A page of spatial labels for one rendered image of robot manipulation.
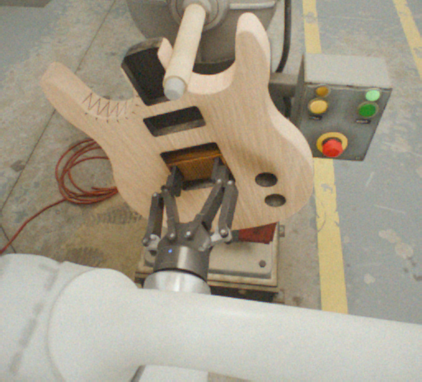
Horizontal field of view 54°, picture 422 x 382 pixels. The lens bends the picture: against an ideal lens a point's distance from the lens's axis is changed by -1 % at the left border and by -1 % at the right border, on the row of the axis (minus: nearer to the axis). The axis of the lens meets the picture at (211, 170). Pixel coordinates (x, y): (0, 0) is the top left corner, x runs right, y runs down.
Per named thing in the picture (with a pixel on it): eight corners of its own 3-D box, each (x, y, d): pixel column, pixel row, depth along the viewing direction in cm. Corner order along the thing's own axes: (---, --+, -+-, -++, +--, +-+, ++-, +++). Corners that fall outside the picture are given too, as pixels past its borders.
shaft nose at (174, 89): (172, 95, 54) (161, 82, 52) (188, 89, 53) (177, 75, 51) (170, 105, 52) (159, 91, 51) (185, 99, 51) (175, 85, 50)
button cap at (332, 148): (319, 145, 87) (323, 131, 83) (339, 147, 86) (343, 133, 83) (321, 158, 84) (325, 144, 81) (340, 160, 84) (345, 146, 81)
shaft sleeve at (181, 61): (191, 26, 66) (180, 9, 64) (208, 18, 64) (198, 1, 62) (171, 98, 54) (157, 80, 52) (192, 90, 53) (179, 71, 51)
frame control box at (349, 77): (264, 104, 109) (275, 12, 90) (346, 110, 108) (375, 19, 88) (261, 174, 94) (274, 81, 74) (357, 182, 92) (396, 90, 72)
